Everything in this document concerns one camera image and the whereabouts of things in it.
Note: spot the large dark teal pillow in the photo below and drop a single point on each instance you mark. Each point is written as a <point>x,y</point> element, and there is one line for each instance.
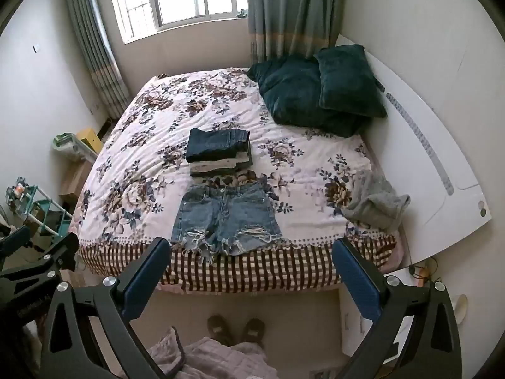
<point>292,90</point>

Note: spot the brown slipper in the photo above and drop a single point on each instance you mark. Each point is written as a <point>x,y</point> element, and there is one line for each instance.
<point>219,328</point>
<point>253,331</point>

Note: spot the folded grey pants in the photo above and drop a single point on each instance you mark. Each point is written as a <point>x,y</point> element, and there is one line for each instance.
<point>244,158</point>

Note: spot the yellow box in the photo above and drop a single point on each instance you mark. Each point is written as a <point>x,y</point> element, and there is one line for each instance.
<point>90,139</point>

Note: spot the folded dark blue jeans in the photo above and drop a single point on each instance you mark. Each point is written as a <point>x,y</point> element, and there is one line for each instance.
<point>215,144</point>

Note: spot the small dark teal pillow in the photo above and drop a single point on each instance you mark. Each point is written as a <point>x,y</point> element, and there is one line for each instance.
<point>349,79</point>

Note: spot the folded beige pants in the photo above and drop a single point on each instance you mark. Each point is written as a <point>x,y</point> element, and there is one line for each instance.
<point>211,169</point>

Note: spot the white curved headboard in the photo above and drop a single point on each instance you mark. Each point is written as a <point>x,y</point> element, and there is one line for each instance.
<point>442,118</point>

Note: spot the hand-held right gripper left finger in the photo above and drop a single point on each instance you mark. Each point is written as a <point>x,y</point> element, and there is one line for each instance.
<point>145,278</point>

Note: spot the green and white appliance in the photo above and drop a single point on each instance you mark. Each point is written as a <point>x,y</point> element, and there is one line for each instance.
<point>71,146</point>

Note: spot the white bedside cabinet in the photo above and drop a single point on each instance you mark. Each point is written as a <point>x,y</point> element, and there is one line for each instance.
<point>349,327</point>

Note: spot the teal shelf rack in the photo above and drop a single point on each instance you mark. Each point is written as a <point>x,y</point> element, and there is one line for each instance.
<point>43,213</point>

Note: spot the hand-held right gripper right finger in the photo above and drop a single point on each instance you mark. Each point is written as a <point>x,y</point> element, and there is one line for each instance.
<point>357,278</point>

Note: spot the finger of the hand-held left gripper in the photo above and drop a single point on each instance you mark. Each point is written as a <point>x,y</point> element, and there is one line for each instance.
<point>15,241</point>
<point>47,262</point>

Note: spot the ripped denim shorts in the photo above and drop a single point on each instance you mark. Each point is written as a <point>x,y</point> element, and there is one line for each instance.
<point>221,213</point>

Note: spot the grey knitted sweater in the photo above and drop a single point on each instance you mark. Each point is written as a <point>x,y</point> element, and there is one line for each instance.
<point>374,201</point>

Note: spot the grey-blue curtain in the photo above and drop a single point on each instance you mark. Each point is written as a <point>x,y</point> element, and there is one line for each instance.
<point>92,39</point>
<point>292,8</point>

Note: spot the white round object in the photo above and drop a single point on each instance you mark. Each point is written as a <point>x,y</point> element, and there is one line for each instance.
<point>461,308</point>

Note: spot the floral quilt bed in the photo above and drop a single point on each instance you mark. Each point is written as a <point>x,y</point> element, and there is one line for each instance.
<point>158,126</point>

